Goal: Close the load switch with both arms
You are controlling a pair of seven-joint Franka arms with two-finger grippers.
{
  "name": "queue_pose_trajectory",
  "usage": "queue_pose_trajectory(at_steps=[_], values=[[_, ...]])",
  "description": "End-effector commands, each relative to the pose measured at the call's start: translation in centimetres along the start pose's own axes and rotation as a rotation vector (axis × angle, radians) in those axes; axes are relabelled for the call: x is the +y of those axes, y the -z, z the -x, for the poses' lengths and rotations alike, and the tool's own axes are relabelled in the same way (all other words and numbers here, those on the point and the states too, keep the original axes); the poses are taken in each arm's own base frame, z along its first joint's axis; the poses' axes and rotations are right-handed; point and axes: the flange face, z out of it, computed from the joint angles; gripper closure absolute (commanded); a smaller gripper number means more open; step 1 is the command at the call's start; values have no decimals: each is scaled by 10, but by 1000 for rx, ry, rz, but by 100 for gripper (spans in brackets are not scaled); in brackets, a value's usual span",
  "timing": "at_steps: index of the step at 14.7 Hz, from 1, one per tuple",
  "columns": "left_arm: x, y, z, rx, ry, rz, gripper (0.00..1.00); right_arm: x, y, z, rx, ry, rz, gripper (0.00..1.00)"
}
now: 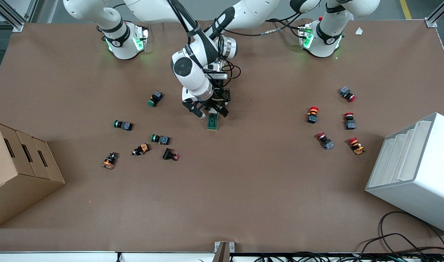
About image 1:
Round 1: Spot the black square push button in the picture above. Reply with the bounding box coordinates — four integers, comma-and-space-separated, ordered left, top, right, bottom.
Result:
162, 148, 180, 161

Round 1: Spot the brown paper table cover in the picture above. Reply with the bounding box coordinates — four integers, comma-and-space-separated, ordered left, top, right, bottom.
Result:
0, 18, 444, 253

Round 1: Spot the red emergency stop black block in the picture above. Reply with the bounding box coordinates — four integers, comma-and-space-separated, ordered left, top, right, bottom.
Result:
307, 106, 320, 124

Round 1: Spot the red button orange block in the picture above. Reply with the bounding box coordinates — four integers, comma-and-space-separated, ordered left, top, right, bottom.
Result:
348, 137, 366, 155

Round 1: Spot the cardboard box with slot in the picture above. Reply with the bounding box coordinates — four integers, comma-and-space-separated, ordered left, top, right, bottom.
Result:
0, 122, 28, 228
32, 136, 66, 191
15, 130, 46, 204

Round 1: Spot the white stepped sorting rack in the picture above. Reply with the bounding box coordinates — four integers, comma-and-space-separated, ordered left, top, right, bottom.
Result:
365, 112, 444, 234

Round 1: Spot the black selector switch orange block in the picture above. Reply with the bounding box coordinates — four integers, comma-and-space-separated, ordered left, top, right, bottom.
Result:
102, 152, 119, 170
132, 143, 150, 156

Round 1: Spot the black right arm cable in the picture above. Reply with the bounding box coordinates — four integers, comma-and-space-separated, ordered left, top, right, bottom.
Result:
167, 0, 204, 46

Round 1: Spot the black left base cable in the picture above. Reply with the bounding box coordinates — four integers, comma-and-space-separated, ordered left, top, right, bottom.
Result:
222, 16, 307, 37

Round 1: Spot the grey metal bracket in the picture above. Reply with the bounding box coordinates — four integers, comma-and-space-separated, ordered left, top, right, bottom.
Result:
214, 241, 235, 262

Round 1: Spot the black looped floor cable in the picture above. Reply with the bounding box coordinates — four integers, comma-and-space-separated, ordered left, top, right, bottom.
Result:
379, 211, 444, 256

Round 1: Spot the white table edge rail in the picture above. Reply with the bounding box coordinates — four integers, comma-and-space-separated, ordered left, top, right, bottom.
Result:
0, 250, 444, 262

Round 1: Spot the aluminium frame profile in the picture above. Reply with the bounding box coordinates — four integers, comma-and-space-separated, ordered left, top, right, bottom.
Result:
424, 0, 444, 28
0, 0, 39, 32

